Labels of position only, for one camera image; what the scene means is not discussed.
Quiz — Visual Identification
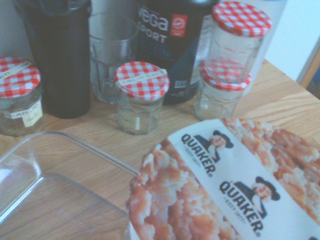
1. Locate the clear rectangular plastic container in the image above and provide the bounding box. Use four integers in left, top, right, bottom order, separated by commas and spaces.
0, 130, 141, 227

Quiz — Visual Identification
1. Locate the taped jar checkered lid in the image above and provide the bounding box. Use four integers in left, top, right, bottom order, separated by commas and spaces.
113, 61, 171, 136

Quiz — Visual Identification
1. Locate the empty jar checkered lid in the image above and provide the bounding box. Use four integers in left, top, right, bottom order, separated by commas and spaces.
194, 59, 253, 122
204, 1, 274, 84

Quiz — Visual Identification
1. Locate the black Vega Sport tub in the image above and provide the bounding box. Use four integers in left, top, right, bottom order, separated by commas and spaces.
136, 0, 221, 106

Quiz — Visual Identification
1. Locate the faceted glass tumbler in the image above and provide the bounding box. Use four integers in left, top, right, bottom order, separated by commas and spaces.
88, 12, 140, 105

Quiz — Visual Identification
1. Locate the black shaker bottle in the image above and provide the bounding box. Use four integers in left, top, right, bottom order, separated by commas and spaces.
12, 0, 93, 120

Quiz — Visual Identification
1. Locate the labelled jar checkered lid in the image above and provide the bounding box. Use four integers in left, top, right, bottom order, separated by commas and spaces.
0, 56, 44, 138

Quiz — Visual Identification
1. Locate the wooden door frame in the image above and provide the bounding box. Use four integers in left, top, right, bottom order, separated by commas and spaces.
298, 44, 320, 101

